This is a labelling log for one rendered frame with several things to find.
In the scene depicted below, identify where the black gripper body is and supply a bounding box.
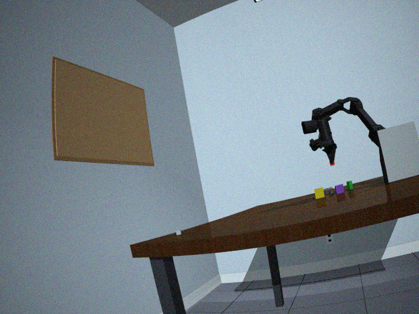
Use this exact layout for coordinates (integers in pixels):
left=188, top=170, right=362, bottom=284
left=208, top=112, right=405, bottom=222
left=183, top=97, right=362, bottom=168
left=319, top=129, right=337, bottom=148

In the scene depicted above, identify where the yellow block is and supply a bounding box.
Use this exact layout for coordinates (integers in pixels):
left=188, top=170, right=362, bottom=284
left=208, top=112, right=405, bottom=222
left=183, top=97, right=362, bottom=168
left=314, top=187, right=325, bottom=199

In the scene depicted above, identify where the purple block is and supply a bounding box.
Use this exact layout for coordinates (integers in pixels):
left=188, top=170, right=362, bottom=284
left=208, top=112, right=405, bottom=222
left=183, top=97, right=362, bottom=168
left=335, top=184, right=344, bottom=194

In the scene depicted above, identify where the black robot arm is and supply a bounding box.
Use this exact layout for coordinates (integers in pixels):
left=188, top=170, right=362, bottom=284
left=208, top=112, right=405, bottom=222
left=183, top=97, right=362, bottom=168
left=302, top=97, right=385, bottom=151

